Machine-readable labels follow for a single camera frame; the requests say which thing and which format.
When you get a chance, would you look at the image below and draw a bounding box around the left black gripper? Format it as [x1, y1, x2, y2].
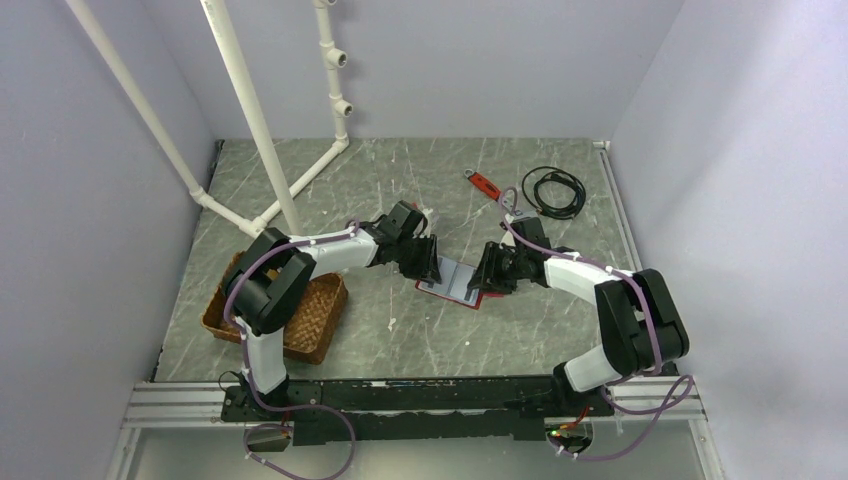
[395, 233, 442, 285]

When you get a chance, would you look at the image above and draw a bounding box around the coiled black cable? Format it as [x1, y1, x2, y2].
[521, 166, 588, 221]

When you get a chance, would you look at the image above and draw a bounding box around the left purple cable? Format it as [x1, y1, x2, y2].
[225, 221, 358, 480]

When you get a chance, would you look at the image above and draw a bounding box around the red handled adjustable wrench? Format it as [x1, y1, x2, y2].
[464, 169, 539, 229]

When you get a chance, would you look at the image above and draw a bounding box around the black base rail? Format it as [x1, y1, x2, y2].
[221, 375, 613, 446]

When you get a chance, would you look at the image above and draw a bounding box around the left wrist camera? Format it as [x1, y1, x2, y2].
[416, 207, 439, 237]

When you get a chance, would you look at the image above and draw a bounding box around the aluminium frame rail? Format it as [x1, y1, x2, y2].
[105, 380, 727, 480]

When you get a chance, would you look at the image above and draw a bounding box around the white pvc pipe frame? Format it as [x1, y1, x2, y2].
[66, 1, 354, 238]

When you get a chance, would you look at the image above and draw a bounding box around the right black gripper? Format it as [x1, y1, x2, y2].
[467, 241, 527, 294]

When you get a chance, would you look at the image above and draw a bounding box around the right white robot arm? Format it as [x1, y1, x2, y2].
[468, 217, 690, 415]

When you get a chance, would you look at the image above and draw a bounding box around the woven wicker basket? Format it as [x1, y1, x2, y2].
[201, 251, 348, 365]

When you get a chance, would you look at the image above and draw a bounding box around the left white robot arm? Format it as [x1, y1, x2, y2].
[221, 201, 441, 420]

